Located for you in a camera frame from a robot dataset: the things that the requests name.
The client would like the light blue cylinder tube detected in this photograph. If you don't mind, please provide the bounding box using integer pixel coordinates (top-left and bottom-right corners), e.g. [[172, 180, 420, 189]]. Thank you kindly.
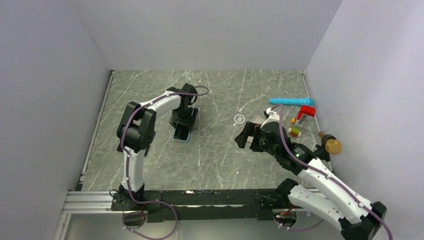
[[269, 97, 315, 107]]

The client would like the gold microphone on black stand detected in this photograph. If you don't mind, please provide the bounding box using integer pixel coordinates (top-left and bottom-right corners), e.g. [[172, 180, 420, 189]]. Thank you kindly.
[[314, 131, 343, 162]]

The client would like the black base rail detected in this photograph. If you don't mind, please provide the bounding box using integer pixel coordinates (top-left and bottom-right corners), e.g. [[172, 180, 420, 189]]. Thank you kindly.
[[110, 188, 296, 223]]

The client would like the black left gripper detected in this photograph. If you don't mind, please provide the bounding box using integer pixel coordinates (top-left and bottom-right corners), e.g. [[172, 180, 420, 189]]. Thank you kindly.
[[170, 105, 198, 132]]

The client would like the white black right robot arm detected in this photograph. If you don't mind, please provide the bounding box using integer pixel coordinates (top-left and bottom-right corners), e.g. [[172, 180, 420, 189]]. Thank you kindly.
[[234, 121, 393, 240]]

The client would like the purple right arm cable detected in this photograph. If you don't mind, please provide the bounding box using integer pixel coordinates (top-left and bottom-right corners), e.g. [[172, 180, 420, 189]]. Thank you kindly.
[[269, 104, 395, 240]]

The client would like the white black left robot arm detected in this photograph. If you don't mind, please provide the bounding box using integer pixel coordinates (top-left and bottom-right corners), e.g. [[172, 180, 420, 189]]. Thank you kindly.
[[113, 83, 201, 210]]

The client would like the aluminium frame rail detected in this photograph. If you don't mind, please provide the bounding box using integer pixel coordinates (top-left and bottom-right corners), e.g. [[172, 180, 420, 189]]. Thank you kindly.
[[62, 191, 113, 214]]

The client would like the colourful toy brick model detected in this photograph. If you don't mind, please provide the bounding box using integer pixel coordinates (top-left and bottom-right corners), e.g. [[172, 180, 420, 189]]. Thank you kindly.
[[287, 105, 317, 137]]

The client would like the clear transparent phone case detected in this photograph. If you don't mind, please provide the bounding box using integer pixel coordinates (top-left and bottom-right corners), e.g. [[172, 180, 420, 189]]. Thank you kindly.
[[230, 107, 253, 127]]

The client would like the phone with black screen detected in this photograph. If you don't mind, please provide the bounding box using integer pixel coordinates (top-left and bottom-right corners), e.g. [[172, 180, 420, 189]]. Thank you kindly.
[[125, 145, 151, 158]]

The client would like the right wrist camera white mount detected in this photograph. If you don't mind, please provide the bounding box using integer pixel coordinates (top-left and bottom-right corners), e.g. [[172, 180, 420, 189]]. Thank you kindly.
[[262, 107, 280, 125]]

